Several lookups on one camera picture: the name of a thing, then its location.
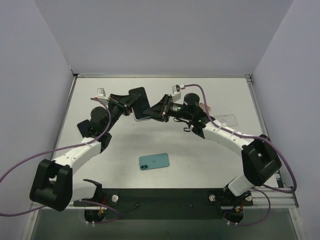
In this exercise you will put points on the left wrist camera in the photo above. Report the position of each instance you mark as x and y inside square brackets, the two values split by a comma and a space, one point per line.
[101, 93]

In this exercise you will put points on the black smartphone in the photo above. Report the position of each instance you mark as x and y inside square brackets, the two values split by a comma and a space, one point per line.
[84, 128]

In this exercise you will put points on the phone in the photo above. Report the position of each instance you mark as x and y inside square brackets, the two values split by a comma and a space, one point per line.
[141, 104]
[205, 107]

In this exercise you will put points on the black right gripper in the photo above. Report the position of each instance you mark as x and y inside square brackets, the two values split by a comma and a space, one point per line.
[165, 108]

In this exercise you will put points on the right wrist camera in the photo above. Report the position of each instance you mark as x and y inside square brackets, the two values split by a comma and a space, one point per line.
[176, 92]

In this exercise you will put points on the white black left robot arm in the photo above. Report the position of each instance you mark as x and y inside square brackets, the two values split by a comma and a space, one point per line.
[53, 184]

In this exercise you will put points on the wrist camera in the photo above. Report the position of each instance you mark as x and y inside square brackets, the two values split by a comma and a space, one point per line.
[176, 92]
[101, 93]

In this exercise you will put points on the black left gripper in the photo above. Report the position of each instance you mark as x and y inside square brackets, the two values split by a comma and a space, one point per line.
[120, 102]

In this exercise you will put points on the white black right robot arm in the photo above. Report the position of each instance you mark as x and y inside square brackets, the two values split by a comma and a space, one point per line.
[259, 160]

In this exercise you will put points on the teal smartphone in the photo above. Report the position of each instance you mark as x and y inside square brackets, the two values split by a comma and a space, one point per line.
[154, 161]

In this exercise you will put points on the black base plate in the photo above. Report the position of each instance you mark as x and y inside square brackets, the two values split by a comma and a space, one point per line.
[172, 203]

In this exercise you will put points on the aluminium front rail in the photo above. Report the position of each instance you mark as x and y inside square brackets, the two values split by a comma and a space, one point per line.
[262, 196]

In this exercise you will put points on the clear phone case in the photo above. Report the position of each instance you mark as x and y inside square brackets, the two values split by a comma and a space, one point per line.
[229, 120]

